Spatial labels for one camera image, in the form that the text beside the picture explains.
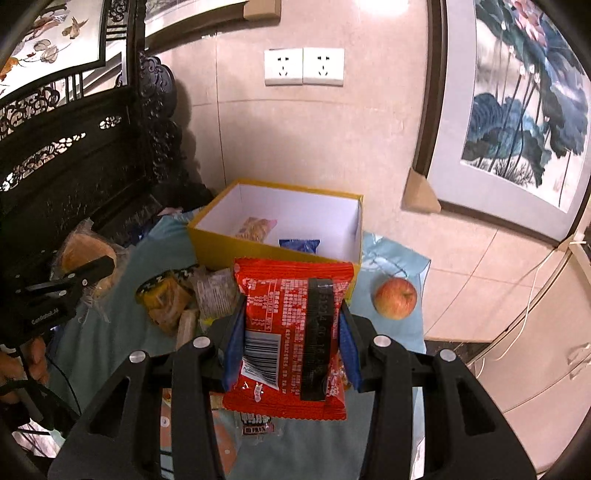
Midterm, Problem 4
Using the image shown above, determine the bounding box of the red snack packet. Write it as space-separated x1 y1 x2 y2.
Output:
222 258 355 421

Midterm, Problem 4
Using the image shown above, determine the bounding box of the bread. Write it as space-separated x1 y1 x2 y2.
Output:
50 218 129 305

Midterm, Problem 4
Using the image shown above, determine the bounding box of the pink rice cracker bag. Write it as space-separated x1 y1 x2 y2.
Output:
235 217 277 243

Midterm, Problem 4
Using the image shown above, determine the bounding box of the blue snack packet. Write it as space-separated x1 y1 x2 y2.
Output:
280 239 321 254

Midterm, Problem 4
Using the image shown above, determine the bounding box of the person left hand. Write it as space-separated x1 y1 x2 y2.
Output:
0 337 49 386

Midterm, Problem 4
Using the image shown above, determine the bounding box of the beige sesame bar pack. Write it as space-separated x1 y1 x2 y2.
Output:
175 309 197 350

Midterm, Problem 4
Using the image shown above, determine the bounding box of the yellow cake snack pack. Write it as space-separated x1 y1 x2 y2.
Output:
134 265 194 336

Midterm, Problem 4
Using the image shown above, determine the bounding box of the clear nut snack packet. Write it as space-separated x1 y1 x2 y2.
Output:
190 268 239 321

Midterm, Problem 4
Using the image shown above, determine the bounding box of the red yellow apple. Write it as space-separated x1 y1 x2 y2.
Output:
374 278 418 320

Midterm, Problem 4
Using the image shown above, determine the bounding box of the light blue printed cloth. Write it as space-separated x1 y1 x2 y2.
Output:
49 213 430 479

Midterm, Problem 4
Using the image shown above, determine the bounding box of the yellow cardboard box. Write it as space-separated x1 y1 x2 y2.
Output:
186 178 365 301

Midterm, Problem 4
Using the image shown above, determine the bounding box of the dark carved wooden chair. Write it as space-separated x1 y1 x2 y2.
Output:
1 1 213 288

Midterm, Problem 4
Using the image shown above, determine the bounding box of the framed bird painting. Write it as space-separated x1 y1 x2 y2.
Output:
1 0 108 97

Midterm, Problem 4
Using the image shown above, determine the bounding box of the framed lotus painting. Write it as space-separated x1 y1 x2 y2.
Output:
414 1 590 245

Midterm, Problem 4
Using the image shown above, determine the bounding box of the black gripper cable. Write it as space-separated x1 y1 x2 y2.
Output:
0 350 84 421

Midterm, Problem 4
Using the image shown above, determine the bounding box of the white wall cable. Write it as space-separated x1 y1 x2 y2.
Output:
468 230 588 379

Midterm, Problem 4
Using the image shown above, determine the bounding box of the cardboard frame corner protector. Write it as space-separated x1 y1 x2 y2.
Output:
401 168 442 214

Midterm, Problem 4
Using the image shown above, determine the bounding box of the white double wall socket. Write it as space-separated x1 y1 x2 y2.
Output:
263 47 346 87

